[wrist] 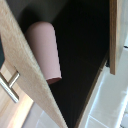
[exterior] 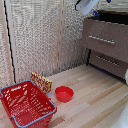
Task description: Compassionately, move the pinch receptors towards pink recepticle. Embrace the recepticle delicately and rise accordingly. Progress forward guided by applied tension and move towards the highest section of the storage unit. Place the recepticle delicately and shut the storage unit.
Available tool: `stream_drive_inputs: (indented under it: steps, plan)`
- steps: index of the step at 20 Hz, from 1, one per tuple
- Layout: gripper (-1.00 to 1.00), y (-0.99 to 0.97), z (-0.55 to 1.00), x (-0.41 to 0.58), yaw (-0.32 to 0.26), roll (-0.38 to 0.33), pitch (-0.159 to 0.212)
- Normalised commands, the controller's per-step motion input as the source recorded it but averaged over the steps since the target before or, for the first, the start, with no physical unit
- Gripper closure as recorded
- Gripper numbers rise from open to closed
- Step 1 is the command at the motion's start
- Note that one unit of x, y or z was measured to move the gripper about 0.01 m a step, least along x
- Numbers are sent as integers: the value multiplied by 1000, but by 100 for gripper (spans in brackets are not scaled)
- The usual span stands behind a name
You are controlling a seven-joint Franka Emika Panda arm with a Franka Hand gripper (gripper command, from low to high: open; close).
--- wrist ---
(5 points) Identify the brown wooden drawer cabinet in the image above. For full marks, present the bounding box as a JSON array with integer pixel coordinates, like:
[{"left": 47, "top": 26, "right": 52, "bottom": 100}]
[{"left": 99, "top": 0, "right": 128, "bottom": 76}]

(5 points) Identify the pink mug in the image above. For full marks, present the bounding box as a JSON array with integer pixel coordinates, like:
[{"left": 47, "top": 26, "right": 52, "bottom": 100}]
[{"left": 24, "top": 21, "right": 63, "bottom": 85}]

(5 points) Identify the long silver drawer handle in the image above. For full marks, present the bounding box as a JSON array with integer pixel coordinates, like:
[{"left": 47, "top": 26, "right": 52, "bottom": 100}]
[{"left": 0, "top": 70, "right": 21, "bottom": 104}]

